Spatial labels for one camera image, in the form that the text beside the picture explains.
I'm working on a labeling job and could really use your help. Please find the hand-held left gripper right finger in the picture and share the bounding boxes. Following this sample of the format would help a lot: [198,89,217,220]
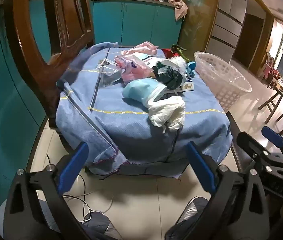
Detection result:
[186,141,273,240]

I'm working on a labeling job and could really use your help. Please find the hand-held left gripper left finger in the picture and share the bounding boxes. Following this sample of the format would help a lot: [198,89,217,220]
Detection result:
[3,141,89,240]

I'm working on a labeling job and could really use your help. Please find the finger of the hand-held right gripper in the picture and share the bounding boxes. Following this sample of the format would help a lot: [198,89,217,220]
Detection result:
[236,131,283,170]
[261,126,283,165]

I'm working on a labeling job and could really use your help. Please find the white basket with plastic liner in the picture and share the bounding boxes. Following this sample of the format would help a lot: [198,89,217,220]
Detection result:
[194,52,252,113]

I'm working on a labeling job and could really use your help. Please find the small white cardboard box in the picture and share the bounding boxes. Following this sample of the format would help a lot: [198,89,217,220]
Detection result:
[176,79,194,92]

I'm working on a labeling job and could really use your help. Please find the blue wrapper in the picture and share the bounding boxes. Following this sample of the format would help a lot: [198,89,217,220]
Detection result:
[185,61,197,75]

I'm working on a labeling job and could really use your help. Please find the dark green plastic bag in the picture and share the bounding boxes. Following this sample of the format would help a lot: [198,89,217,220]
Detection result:
[156,61,185,90]

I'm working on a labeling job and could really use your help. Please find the light blue plastic bag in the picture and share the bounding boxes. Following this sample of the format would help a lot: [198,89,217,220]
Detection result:
[122,78,167,103]

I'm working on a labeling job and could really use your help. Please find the clear plastic bag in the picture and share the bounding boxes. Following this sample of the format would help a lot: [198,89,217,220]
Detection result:
[98,59,123,87]

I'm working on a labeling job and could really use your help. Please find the thin white plastic bag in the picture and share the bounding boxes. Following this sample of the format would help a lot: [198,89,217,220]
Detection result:
[169,56,189,68]

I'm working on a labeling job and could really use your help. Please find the pink printed plastic bag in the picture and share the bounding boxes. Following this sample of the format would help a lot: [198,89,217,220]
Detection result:
[115,55,154,83]

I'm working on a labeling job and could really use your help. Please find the red rose with green stem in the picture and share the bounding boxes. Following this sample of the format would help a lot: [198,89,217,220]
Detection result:
[161,44,190,62]

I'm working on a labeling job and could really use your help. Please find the white and blue packet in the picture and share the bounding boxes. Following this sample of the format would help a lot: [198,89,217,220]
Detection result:
[132,52,167,68]

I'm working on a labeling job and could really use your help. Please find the pale pink plastic bag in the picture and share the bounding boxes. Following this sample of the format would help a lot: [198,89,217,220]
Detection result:
[122,41,158,55]

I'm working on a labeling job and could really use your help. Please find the wooden bench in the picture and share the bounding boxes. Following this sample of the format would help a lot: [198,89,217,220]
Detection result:
[258,86,283,130]

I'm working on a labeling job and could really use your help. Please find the person's right leg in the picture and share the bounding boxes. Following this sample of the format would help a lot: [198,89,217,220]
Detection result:
[165,196,210,240]

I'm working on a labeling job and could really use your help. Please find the person's leg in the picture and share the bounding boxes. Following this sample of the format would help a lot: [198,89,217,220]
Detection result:
[165,196,210,240]
[80,211,122,240]

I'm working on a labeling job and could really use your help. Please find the red wooden chair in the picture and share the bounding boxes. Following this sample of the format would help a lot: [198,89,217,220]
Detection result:
[263,52,283,88]

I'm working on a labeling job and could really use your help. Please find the person's left leg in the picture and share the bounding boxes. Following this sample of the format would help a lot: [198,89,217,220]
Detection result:
[80,211,122,240]

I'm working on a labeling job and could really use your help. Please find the blue striped cloth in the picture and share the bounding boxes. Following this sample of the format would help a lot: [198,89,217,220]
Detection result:
[55,41,233,180]

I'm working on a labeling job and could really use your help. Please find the dark wooden door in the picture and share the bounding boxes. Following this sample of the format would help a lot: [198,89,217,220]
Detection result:
[239,12,267,68]

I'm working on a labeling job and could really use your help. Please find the silver refrigerator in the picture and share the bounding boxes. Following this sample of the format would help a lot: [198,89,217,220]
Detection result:
[205,0,249,64]

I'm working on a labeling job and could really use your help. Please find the carved wooden chair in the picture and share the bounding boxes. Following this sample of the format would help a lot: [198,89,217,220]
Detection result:
[4,0,94,128]

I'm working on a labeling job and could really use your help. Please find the wood framed glass partition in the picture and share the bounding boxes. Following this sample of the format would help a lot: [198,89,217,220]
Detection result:
[175,0,223,53]

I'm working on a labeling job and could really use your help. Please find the pink towel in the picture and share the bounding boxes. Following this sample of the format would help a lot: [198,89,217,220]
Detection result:
[167,0,188,22]

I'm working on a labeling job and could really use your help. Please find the teal lower kitchen cabinets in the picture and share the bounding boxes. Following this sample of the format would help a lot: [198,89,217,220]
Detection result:
[0,0,183,220]

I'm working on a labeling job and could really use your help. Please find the white cable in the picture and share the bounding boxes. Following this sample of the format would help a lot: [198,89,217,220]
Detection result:
[47,155,114,224]

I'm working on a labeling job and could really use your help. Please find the green wall garland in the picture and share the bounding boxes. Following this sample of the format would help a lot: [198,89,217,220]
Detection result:
[275,30,283,63]

